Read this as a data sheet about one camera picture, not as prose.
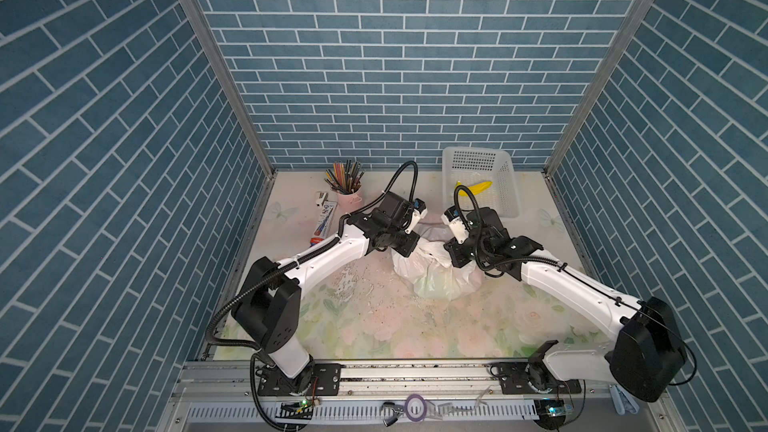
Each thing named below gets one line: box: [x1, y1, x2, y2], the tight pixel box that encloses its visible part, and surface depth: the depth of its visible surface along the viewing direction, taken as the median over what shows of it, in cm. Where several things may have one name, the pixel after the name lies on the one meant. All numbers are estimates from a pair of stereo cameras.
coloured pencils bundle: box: [324, 159, 365, 195], surface depth 103 cm
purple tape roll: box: [405, 393, 427, 423], surface depth 72 cm
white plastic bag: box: [391, 239, 484, 300], surface depth 85 cm
